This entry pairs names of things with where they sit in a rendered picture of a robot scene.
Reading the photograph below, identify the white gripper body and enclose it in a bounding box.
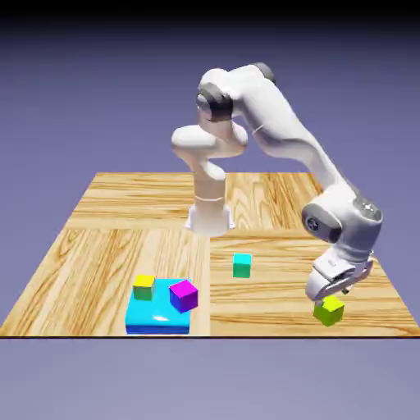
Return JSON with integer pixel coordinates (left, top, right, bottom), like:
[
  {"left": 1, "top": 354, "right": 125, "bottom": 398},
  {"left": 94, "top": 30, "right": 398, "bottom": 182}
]
[{"left": 304, "top": 257, "right": 375, "bottom": 302}]

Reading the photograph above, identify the small lime green cube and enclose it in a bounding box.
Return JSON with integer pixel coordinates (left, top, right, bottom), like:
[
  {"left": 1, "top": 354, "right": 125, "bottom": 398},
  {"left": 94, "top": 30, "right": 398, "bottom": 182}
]
[{"left": 313, "top": 294, "right": 345, "bottom": 328}]

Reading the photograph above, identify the small teal cube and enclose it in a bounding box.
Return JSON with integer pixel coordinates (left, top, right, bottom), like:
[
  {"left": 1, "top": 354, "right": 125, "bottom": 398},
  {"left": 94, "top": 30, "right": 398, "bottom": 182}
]
[{"left": 232, "top": 253, "right": 253, "bottom": 279}]

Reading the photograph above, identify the small magenta cube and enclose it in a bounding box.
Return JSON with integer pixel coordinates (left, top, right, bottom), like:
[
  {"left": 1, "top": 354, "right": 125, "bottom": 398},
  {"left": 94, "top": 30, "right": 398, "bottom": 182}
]
[{"left": 168, "top": 279, "right": 199, "bottom": 314}]

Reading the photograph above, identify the small yellow cube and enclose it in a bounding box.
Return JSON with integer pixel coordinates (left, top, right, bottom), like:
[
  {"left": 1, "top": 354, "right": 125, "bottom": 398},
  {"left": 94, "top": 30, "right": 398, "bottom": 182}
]
[{"left": 132, "top": 274, "right": 157, "bottom": 302}]

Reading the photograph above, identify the large cyan box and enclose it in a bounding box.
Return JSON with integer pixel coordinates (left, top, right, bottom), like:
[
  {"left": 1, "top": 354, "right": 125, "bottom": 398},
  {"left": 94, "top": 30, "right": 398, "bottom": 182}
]
[{"left": 125, "top": 277, "right": 192, "bottom": 336}]

